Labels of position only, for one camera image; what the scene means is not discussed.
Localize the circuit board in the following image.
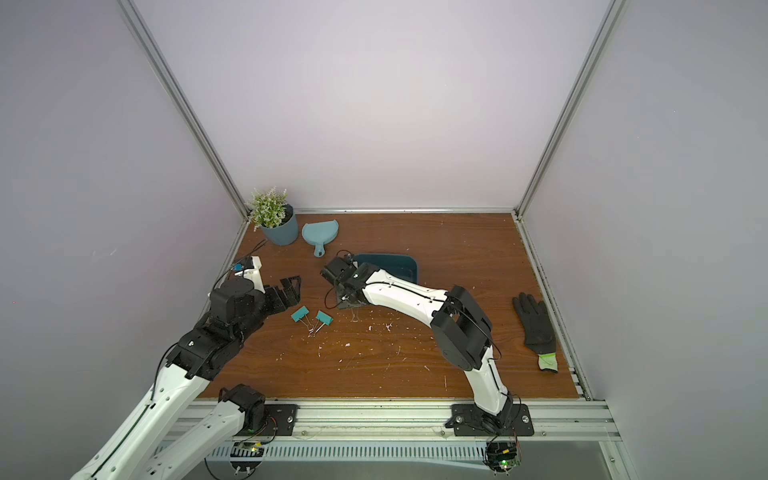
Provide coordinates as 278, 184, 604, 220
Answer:
229, 442, 266, 479
483, 441, 521, 474

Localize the potted green plant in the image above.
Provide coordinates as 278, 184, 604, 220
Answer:
248, 187, 299, 246

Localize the black work glove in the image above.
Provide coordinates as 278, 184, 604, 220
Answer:
513, 292, 559, 373

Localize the teal binder clip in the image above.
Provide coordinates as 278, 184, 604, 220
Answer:
291, 306, 313, 331
309, 311, 333, 337

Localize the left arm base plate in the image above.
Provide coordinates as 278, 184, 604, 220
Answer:
238, 403, 299, 437

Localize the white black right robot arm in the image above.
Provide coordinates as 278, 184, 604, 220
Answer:
321, 257, 518, 428

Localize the aluminium front rail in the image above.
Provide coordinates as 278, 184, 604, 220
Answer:
161, 398, 622, 444

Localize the right circuit board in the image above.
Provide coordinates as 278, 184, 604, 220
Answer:
483, 441, 521, 474

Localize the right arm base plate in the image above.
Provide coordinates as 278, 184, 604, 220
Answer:
444, 402, 535, 437

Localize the left circuit board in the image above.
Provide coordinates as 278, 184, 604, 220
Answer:
229, 442, 266, 479

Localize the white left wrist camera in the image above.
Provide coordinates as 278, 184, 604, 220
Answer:
233, 255, 265, 293

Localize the teal plastic dustpan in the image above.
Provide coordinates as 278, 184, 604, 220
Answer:
302, 220, 339, 258

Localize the teal plastic storage box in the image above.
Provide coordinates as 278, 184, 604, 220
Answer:
354, 253, 419, 284

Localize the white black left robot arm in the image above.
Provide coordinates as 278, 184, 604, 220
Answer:
73, 270, 301, 479

